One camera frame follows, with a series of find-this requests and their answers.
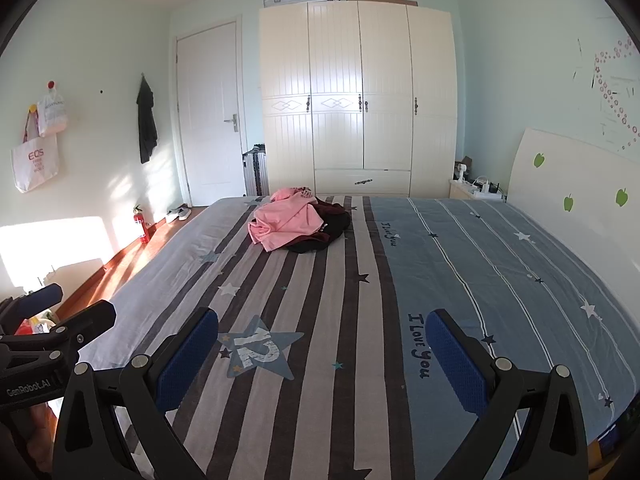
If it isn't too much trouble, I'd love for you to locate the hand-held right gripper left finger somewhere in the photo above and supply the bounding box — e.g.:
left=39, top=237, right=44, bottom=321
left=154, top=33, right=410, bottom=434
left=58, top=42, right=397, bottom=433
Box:
left=52, top=306, right=221, bottom=480

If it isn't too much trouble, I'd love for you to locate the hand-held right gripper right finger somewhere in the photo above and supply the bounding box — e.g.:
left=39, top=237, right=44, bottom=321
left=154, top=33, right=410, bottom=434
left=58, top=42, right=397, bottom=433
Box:
left=425, top=308, right=591, bottom=480

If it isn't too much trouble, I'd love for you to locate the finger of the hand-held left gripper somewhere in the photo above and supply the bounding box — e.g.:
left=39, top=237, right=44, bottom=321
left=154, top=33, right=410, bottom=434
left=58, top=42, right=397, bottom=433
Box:
left=47, top=300, right=117, bottom=357
left=0, top=283, right=64, bottom=335

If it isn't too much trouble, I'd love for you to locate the pink shirt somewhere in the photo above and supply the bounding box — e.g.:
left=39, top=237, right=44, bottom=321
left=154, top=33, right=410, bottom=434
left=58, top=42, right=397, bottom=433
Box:
left=248, top=187, right=326, bottom=252

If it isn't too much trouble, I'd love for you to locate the cream box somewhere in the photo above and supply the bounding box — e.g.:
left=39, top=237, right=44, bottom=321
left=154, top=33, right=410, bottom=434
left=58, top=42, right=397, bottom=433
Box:
left=42, top=257, right=106, bottom=311

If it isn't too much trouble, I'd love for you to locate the red and yellow packaging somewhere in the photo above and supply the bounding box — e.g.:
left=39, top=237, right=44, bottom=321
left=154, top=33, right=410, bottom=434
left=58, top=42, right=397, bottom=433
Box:
left=14, top=310, right=57, bottom=337

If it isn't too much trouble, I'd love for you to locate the red fire extinguisher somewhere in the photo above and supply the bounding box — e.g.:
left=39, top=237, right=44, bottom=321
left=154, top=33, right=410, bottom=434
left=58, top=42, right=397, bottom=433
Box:
left=132, top=205, right=151, bottom=245

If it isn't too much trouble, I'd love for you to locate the striped star-print bed sheet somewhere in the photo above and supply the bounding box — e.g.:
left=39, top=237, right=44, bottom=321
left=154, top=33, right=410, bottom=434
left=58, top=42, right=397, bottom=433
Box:
left=75, top=195, right=640, bottom=480

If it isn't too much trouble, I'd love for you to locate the white tote bag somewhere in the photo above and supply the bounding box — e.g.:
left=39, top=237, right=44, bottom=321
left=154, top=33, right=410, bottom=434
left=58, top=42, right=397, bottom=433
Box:
left=11, top=107, right=62, bottom=194

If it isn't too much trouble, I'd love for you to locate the light wooden nightstand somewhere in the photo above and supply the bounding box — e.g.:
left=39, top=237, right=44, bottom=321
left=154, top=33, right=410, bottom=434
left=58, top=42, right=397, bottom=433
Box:
left=448, top=180, right=508, bottom=202

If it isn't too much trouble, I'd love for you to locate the white power strip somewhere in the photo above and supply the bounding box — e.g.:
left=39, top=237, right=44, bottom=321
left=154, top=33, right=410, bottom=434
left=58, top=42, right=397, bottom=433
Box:
left=470, top=176, right=503, bottom=196

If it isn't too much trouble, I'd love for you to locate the black garment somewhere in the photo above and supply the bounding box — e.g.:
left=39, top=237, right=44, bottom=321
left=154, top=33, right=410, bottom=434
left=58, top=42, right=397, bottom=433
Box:
left=287, top=212, right=352, bottom=255

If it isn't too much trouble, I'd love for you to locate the white plastic bag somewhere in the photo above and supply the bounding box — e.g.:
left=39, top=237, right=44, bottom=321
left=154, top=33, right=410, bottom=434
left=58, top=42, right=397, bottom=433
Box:
left=37, top=85, right=69, bottom=138

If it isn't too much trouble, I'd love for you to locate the dark hanging garment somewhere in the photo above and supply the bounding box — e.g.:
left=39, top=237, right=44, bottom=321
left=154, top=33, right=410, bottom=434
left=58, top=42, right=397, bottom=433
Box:
left=136, top=74, right=159, bottom=165

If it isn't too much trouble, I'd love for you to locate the silver ribbed suitcase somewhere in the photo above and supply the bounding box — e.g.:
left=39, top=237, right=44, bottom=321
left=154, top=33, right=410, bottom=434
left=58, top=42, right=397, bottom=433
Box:
left=242, top=143, right=270, bottom=197

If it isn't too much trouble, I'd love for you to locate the white bed headboard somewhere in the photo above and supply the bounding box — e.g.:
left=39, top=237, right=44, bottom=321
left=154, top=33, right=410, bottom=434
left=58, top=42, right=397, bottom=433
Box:
left=505, top=127, right=640, bottom=306

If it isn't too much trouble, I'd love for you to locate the white door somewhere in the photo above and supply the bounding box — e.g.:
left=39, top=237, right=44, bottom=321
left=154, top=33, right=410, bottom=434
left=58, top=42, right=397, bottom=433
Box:
left=175, top=21, right=246, bottom=207

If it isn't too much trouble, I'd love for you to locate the cream wooden wardrobe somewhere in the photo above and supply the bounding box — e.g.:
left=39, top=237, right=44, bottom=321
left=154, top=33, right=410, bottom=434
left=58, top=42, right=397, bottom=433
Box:
left=257, top=0, right=458, bottom=198

